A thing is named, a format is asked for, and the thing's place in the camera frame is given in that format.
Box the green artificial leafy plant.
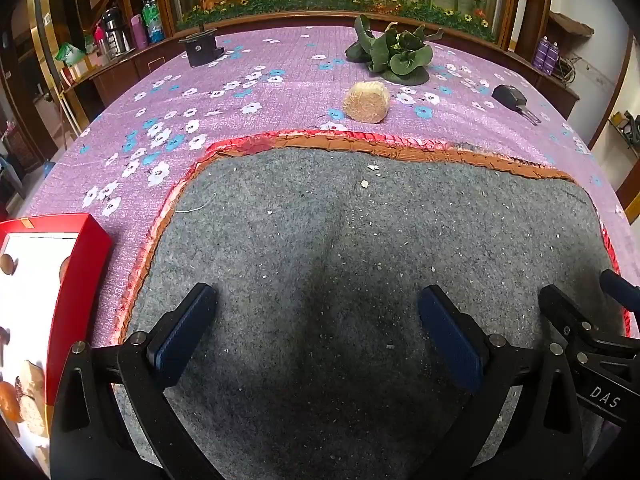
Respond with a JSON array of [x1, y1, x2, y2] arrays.
[[345, 14, 445, 86]]

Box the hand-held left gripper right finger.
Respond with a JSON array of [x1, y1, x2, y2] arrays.
[[419, 284, 586, 480]]

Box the grey felt mat red trim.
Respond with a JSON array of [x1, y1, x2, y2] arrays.
[[112, 130, 623, 480]]

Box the purple plastic bottle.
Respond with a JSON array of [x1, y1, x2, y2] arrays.
[[130, 14, 149, 50]]

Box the broom with pale handle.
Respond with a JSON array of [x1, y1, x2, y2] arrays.
[[52, 57, 81, 138]]

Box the green plastic bottle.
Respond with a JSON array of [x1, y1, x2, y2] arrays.
[[141, 0, 166, 44]]

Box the black car key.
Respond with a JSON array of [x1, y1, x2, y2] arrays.
[[491, 84, 542, 126]]

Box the green packet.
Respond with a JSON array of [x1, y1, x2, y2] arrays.
[[54, 42, 87, 69]]

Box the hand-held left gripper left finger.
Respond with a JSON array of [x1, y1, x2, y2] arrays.
[[50, 282, 223, 480]]

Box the black block holder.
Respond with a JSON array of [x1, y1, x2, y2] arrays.
[[178, 24, 226, 67]]

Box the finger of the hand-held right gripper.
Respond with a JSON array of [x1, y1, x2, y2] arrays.
[[539, 284, 601, 356], [600, 269, 640, 321]]

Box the purple floral tablecloth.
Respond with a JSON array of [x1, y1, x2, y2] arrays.
[[20, 25, 640, 441]]

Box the red box white inside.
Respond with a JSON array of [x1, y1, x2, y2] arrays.
[[0, 212, 114, 466]]

